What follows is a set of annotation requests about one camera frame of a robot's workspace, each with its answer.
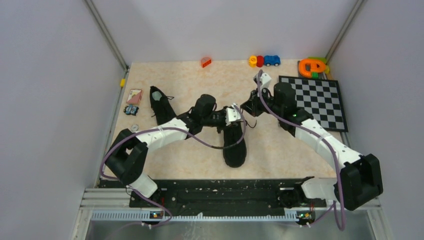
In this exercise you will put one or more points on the yellow clip on rail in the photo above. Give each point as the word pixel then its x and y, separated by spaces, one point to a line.
pixel 122 82

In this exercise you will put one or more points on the small round metal disc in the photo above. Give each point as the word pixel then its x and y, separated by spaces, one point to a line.
pixel 134 128

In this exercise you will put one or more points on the blue toy car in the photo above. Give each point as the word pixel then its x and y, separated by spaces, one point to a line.
pixel 271 60

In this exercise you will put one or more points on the red toy cylinder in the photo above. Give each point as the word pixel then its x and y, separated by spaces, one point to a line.
pixel 259 61

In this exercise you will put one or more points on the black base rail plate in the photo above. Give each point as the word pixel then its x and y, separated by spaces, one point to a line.
pixel 232 197

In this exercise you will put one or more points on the orange ring toy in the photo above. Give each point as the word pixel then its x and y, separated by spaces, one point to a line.
pixel 311 68

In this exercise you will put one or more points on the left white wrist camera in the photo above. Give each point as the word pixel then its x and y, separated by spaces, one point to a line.
pixel 232 114

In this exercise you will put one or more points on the yellow toy cylinder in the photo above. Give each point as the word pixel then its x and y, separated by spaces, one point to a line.
pixel 252 61

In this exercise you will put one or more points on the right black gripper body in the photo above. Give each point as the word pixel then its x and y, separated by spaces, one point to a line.
pixel 258 108

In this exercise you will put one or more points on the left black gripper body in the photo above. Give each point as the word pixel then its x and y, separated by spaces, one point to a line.
pixel 217 119

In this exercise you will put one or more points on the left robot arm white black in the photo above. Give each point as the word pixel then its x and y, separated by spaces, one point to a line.
pixel 127 155

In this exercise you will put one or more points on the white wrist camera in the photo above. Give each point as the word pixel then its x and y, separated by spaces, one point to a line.
pixel 232 114
pixel 264 79

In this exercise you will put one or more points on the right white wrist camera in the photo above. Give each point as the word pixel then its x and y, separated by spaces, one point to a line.
pixel 264 79

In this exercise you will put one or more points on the small blue black toy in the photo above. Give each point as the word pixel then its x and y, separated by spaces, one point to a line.
pixel 131 110

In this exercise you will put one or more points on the black shoe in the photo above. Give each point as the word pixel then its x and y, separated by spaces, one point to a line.
pixel 234 152
pixel 160 105

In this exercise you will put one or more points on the pink triangle card box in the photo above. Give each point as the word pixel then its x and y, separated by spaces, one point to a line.
pixel 134 97

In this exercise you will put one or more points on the black white checkerboard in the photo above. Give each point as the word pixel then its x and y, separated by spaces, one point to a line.
pixel 322 98

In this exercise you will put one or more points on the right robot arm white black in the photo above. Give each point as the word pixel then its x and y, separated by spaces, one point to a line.
pixel 358 177

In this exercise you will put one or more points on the orange toy brick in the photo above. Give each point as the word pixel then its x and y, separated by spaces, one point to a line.
pixel 205 61

